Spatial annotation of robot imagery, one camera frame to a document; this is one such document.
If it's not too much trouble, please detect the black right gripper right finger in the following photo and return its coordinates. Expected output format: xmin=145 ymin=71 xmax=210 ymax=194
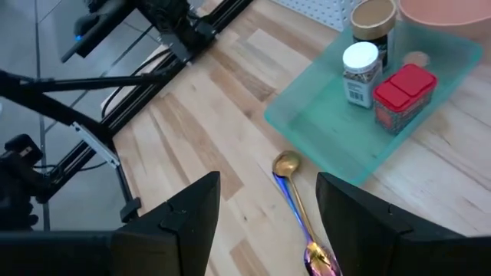
xmin=316 ymin=172 xmax=491 ymax=276

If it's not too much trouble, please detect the black office desk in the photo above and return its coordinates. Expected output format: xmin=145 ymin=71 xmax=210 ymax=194
xmin=51 ymin=0 xmax=136 ymax=64

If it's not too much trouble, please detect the glass spice jar white lid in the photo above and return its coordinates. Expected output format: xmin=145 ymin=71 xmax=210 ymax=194
xmin=341 ymin=41 xmax=384 ymax=110

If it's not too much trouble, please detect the black computer mouse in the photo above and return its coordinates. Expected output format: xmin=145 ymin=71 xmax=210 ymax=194
xmin=72 ymin=10 xmax=112 ymax=42

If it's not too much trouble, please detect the purple iridescent metal spoon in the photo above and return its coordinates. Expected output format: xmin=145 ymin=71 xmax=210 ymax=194
xmin=272 ymin=172 xmax=344 ymax=276

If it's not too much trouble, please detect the black aluminium table frame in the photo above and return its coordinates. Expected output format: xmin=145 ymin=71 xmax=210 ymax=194
xmin=34 ymin=0 xmax=255 ymax=204

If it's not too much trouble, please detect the black slanted gantry pole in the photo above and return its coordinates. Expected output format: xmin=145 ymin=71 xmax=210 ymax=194
xmin=0 ymin=67 xmax=181 ymax=224

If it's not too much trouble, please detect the white perforated storage bin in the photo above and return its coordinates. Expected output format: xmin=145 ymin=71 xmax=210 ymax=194
xmin=270 ymin=0 xmax=369 ymax=33

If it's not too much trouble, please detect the gold metal spoon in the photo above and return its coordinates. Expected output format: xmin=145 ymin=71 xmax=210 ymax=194
xmin=271 ymin=149 xmax=329 ymax=258

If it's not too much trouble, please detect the teal translucent plastic tray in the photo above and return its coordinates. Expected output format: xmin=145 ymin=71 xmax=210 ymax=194
xmin=263 ymin=18 xmax=484 ymax=188

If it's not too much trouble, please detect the terracotta orange bowl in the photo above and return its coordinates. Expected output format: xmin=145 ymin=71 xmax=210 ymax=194
xmin=397 ymin=0 xmax=491 ymax=42

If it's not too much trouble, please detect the furikake seasoning jar gold lid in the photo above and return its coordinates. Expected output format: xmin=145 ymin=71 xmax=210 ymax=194
xmin=349 ymin=0 xmax=398 ymax=73

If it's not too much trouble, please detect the small round tan disc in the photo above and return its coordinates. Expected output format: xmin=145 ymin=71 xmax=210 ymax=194
xmin=402 ymin=51 xmax=431 ymax=69

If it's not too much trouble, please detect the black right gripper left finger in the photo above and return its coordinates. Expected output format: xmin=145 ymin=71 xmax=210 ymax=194
xmin=0 ymin=171 xmax=222 ymax=276

